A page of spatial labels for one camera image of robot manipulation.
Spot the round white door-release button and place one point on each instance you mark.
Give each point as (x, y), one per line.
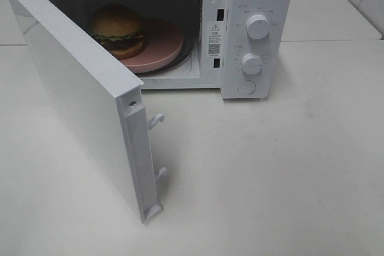
(246, 87)

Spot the pink round plate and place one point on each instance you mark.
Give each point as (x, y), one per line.
(162, 44)

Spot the white microwave door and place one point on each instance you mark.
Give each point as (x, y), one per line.
(98, 98)

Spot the burger with lettuce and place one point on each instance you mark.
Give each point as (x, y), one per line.
(118, 29)

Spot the lower white timer knob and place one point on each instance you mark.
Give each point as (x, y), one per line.
(251, 64)

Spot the white microwave oven body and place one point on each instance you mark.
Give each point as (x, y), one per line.
(218, 29)

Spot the upper white power knob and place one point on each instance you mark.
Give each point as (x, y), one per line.
(258, 26)

